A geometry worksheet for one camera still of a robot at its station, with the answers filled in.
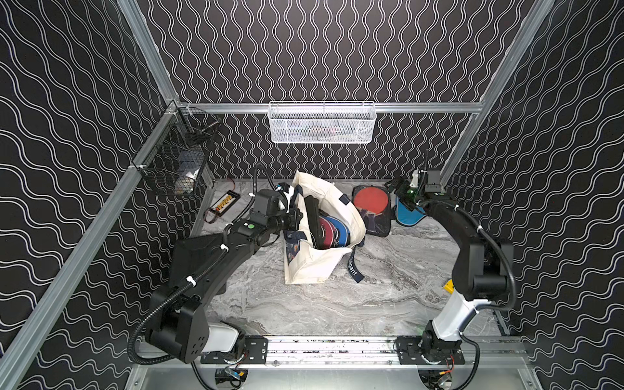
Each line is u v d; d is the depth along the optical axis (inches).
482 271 19.2
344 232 33.9
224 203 43.2
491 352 30.0
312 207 35.5
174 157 36.0
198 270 18.4
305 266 29.5
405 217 40.5
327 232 33.7
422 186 28.8
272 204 24.8
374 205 43.3
